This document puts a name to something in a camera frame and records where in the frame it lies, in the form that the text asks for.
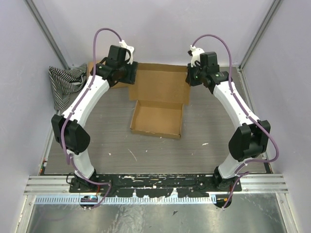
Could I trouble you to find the brown cardboard box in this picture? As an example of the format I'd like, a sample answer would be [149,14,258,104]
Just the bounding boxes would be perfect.
[128,63,190,139]
[87,60,131,89]

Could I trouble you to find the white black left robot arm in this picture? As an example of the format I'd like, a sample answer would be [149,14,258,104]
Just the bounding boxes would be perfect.
[52,40,138,193]

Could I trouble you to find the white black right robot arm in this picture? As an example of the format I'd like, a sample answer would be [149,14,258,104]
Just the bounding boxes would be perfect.
[186,48,271,192]

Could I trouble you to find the folded brown cardboard box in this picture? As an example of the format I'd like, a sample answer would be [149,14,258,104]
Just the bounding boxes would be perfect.
[87,60,131,89]

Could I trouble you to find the striped black white cloth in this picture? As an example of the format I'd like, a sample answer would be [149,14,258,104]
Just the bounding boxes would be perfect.
[48,64,87,111]

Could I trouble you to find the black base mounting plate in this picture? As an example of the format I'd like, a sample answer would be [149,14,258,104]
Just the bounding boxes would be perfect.
[66,174,242,198]

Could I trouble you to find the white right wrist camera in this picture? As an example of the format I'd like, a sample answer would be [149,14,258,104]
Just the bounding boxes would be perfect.
[188,45,205,67]

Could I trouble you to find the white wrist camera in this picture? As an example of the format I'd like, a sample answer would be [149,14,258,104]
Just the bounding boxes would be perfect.
[188,45,205,67]
[119,40,135,64]

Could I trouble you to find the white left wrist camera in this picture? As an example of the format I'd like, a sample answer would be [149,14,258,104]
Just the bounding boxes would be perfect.
[119,40,135,64]

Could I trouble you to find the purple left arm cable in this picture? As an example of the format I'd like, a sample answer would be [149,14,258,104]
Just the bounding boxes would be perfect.
[60,28,123,211]

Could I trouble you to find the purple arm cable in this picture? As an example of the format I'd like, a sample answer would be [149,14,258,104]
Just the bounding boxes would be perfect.
[190,33,280,210]
[60,28,123,211]

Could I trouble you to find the right aluminium corner post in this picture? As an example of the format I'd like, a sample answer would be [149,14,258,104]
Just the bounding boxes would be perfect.
[239,0,283,70]

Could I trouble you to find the aluminium corner post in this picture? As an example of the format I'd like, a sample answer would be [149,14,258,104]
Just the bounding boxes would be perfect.
[24,0,70,69]
[239,0,283,70]

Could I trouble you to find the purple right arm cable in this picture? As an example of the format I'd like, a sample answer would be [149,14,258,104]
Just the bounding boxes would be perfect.
[190,33,280,210]

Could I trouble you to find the left aluminium corner post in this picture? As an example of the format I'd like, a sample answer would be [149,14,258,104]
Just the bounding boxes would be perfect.
[24,0,70,69]

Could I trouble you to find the aluminium front frame rail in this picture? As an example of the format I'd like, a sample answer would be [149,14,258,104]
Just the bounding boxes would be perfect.
[24,173,288,195]

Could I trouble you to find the white slotted cable duct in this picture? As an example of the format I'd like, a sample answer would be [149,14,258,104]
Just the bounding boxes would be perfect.
[35,195,216,204]

